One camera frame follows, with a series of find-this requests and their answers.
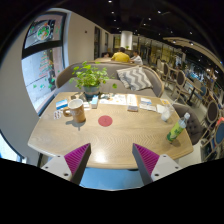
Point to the green potted plant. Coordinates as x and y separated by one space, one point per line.
89 76

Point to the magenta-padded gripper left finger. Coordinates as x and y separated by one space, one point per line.
76 159

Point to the blue white small box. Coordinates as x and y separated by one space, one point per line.
62 104

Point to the white printed paper sheet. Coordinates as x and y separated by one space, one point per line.
147 107

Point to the white cardboard box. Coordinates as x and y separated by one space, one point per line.
132 100

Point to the grey tufted armchair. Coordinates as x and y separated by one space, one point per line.
190 125

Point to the grey zigzag cushion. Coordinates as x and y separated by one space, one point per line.
135 78

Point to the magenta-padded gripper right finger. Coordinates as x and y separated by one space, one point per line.
147 159

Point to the brown ceramic mug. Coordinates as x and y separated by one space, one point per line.
77 111

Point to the white paper napkin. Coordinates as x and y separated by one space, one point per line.
160 109

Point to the pill blister pack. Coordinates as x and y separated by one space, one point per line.
58 115

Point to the small yellow card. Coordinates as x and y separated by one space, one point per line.
165 102

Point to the ceiling spot lights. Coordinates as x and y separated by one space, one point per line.
159 12

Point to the blue white booklet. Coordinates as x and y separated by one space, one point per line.
146 101

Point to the group of dining chairs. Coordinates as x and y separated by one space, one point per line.
211 115

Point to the clear plastic cup with straw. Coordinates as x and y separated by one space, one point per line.
166 114

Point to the flat round red coaster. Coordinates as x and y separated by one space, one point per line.
105 121

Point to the round food window poster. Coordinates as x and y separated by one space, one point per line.
42 32

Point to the person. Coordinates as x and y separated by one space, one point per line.
106 55
120 57
137 60

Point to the white picture leaflet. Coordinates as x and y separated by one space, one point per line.
115 99

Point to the green-label clear drink bottle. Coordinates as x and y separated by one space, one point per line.
176 130

